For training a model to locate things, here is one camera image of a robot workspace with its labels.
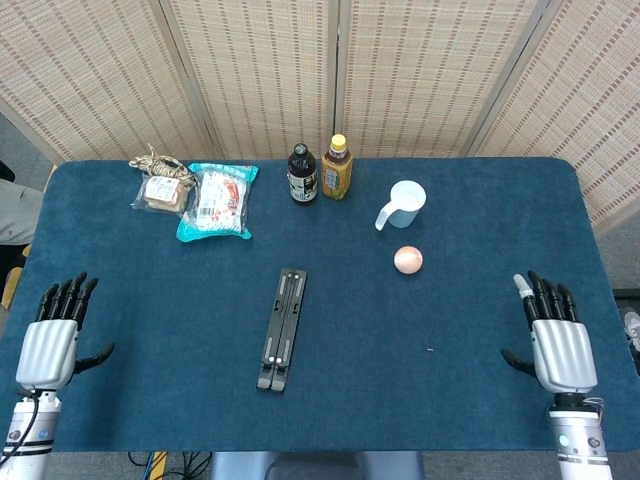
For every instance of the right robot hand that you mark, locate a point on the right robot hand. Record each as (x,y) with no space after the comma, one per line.
(565,355)

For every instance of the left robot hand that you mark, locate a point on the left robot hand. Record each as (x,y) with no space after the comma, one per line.
(47,352)

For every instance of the black folding stand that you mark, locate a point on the black folding stand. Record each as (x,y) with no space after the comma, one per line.
(285,325)

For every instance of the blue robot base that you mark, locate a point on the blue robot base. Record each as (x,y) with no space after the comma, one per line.
(240,467)

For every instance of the white shoe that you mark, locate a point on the white shoe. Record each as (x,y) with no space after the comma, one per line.
(631,330)

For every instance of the blue table cloth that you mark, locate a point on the blue table cloth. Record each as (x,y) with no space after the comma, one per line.
(175,325)

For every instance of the person in grey clothes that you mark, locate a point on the person in grey clothes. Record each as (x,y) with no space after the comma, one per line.
(17,215)

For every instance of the pink ball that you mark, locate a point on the pink ball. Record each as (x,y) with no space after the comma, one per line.
(409,260)

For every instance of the clear bagged sandwich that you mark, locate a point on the clear bagged sandwich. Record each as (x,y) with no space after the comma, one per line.
(162,195)

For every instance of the white plastic measuring cup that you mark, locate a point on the white plastic measuring cup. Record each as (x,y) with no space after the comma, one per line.
(406,210)

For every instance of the teal snack packet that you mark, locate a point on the teal snack packet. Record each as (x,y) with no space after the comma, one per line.
(217,205)

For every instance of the yellow tea bottle yellow cap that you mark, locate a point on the yellow tea bottle yellow cap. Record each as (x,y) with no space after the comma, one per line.
(336,175)

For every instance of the dark tea bottle black cap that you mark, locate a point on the dark tea bottle black cap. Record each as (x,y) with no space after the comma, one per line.
(302,175)

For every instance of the yellow wooden frame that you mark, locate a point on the yellow wooden frame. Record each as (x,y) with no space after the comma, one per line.
(11,287)

